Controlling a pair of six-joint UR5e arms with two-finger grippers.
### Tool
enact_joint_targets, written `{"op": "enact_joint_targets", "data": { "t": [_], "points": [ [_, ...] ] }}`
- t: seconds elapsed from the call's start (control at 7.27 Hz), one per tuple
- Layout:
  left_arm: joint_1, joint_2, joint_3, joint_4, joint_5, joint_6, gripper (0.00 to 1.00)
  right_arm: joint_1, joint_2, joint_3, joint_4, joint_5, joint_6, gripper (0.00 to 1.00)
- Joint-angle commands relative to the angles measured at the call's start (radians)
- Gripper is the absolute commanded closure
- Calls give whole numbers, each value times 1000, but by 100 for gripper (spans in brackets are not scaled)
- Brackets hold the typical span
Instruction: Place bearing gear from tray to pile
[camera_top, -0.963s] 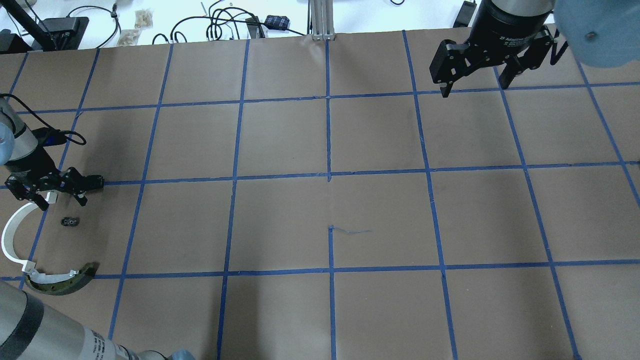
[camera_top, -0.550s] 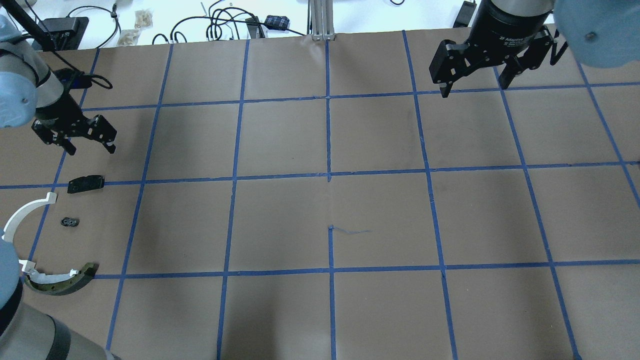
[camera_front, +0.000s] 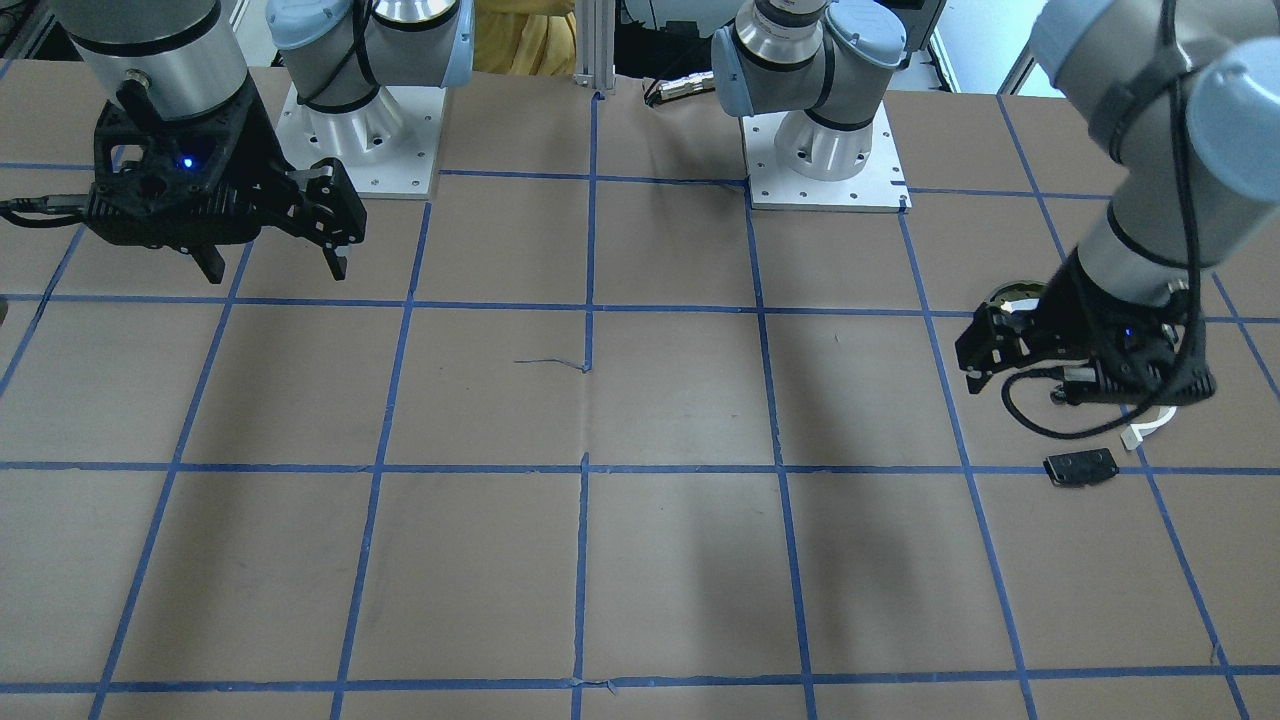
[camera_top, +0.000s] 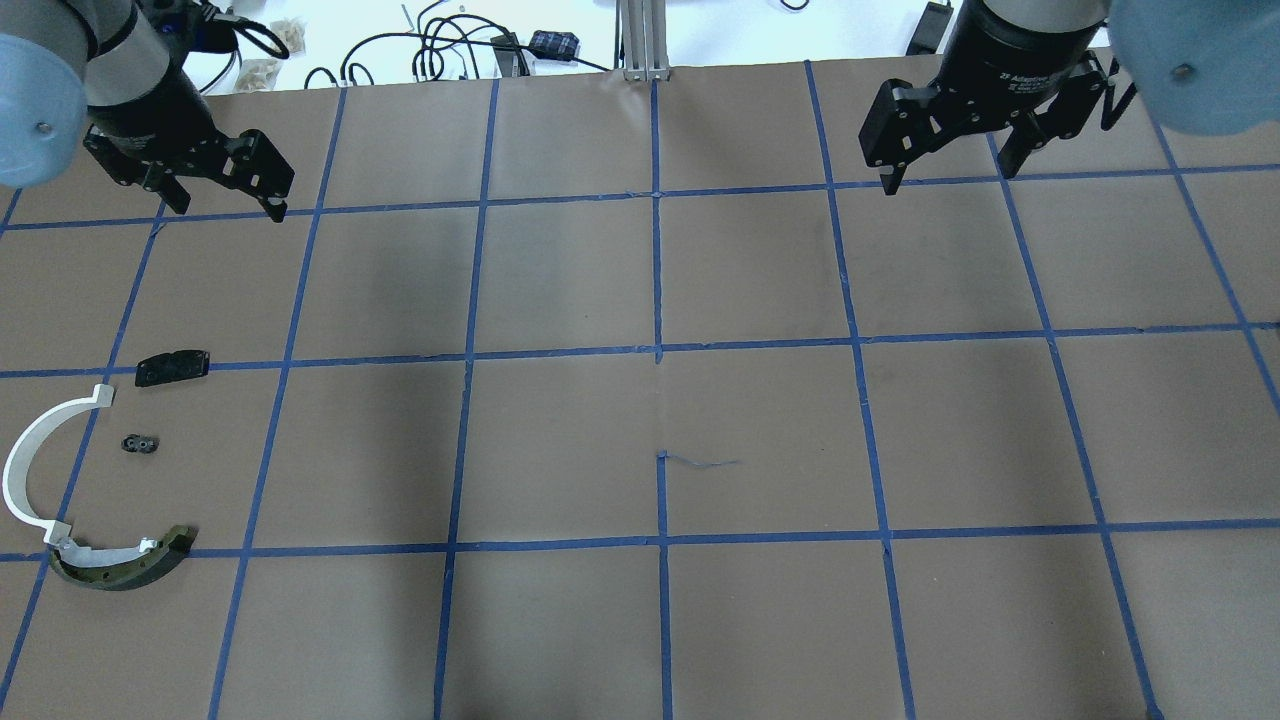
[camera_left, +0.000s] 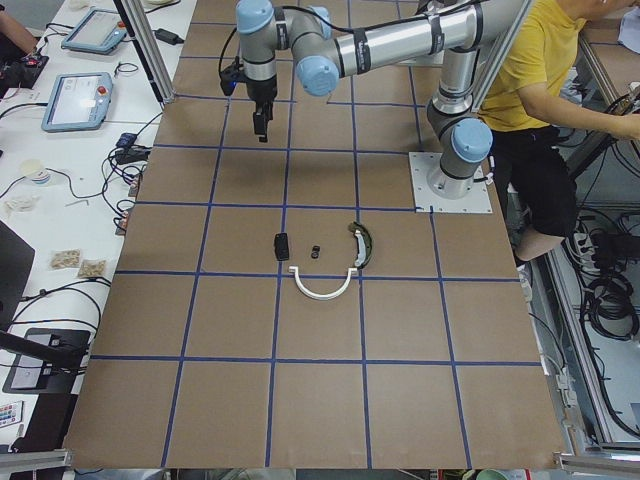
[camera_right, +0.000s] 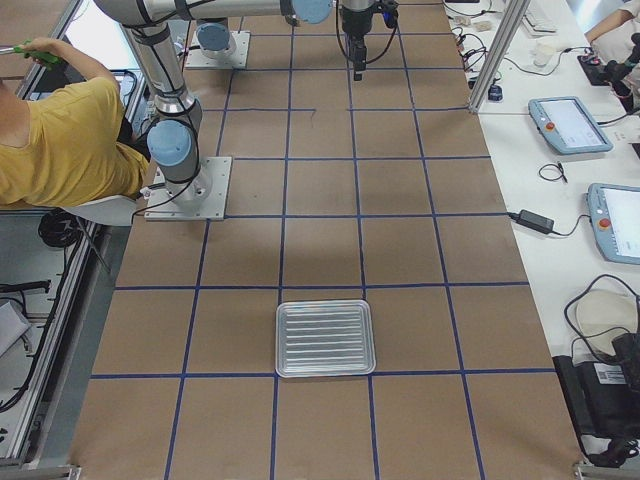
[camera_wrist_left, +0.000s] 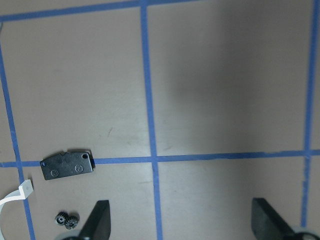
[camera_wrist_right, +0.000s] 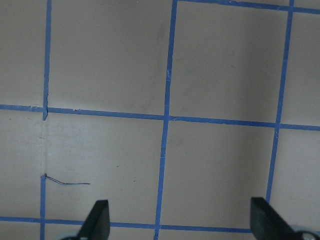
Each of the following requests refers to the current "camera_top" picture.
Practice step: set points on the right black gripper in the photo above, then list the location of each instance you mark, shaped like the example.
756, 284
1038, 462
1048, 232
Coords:
1010, 55

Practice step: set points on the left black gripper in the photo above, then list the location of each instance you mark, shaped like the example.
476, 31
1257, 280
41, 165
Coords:
152, 106

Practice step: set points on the small black bearing gear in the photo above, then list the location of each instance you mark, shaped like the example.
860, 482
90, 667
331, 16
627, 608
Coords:
136, 444

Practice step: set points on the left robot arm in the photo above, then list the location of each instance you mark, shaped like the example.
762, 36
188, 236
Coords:
108, 77

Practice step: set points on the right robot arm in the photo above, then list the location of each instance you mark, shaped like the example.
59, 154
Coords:
1206, 68

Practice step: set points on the small parts bags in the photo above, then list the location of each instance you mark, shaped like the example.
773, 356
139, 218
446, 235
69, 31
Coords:
271, 46

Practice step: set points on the small black flat plate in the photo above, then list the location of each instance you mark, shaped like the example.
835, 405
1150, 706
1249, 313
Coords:
188, 364

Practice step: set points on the white curved plastic arc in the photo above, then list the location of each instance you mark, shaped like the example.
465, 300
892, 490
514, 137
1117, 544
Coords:
55, 533

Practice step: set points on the black power adapter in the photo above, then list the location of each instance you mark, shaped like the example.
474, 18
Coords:
554, 45

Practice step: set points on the dark green curved part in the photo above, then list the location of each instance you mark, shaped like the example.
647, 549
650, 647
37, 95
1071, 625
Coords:
122, 569

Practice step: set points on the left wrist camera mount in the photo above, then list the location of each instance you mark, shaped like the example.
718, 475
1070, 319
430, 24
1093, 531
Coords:
188, 27

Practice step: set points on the aluminium extrusion post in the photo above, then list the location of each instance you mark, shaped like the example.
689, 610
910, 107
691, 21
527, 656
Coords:
642, 43

